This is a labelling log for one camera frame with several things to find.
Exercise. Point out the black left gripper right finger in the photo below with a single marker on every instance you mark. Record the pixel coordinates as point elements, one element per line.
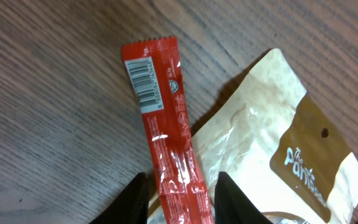
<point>232,206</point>

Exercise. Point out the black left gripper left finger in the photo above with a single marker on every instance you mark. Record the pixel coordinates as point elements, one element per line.
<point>131,206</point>

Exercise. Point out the beige brown snack pouch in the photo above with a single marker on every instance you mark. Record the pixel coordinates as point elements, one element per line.
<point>281,150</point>

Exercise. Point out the red white snack packet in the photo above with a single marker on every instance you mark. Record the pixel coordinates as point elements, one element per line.
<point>154,69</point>

